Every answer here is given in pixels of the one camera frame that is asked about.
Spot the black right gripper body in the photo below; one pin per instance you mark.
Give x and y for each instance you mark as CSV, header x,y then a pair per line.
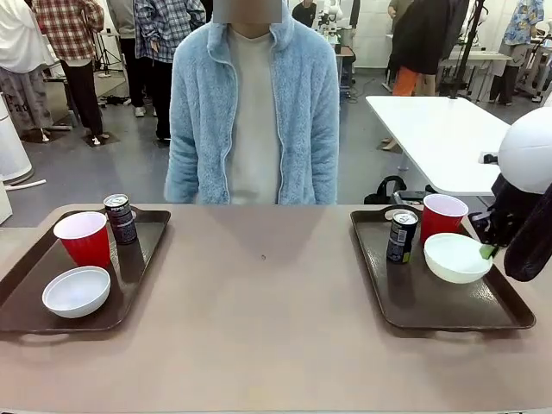
x,y
496,220

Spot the white plastic bowl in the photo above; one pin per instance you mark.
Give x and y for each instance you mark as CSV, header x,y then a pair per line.
x,y
75,295
455,261

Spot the red plastic cup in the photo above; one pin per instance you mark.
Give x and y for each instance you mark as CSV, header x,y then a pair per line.
x,y
444,222
84,246

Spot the black Pepsi can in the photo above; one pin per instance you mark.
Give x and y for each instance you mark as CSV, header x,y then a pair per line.
x,y
123,224
401,239

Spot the brown plastic tray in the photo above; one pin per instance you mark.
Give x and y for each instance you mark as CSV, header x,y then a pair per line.
x,y
138,267
431,302

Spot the white rectangular table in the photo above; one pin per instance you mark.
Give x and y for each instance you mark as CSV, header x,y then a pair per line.
x,y
431,129

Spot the black bag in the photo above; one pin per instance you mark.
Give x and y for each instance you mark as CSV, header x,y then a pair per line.
x,y
386,192

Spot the black pole stand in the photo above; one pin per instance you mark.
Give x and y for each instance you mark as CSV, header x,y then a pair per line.
x,y
466,47

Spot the person in floral shirt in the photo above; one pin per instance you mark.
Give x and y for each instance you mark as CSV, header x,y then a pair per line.
x,y
515,39

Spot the person in black coat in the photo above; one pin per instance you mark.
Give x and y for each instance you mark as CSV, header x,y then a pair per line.
x,y
420,39

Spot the person in blue fleece jacket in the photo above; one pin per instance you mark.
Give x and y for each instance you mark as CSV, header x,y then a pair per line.
x,y
254,116

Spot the person in blue plaid shirt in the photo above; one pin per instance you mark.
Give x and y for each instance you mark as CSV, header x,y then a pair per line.
x,y
166,43

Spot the person in grey top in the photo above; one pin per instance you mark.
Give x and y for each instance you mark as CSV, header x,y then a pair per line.
x,y
127,56

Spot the person in red plaid shirt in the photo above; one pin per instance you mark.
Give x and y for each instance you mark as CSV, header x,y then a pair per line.
x,y
69,39

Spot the white air purifier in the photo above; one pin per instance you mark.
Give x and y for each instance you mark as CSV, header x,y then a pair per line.
x,y
13,142

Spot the person in white clothes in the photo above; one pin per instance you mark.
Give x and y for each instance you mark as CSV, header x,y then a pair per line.
x,y
17,60

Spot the black camera tripod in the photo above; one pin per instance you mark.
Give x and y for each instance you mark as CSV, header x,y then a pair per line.
x,y
105,56

